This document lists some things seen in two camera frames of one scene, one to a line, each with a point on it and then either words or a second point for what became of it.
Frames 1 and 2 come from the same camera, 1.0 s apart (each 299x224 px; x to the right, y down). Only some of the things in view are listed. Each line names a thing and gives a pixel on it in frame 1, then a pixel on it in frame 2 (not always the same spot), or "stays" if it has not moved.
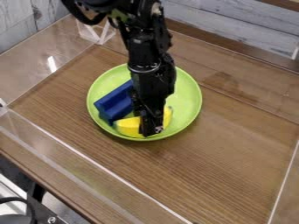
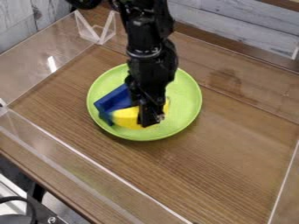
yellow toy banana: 129,126 to 126,117
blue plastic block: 117,104 stays
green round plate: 185,101 stays
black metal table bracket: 43,214 stays
